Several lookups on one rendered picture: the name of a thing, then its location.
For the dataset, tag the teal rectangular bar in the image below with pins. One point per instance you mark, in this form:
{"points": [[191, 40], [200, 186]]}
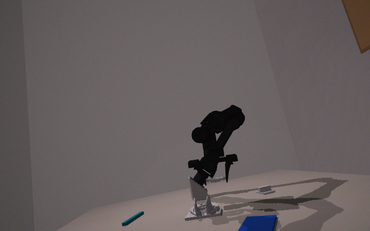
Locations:
{"points": [[132, 218]]}

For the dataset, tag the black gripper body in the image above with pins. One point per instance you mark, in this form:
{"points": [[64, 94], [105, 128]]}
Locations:
{"points": [[228, 159]]}

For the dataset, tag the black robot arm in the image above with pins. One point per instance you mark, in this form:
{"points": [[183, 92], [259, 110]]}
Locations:
{"points": [[226, 122]]}

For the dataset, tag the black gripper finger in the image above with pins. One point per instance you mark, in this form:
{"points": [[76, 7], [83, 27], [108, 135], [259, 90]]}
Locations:
{"points": [[227, 167], [200, 171]]}

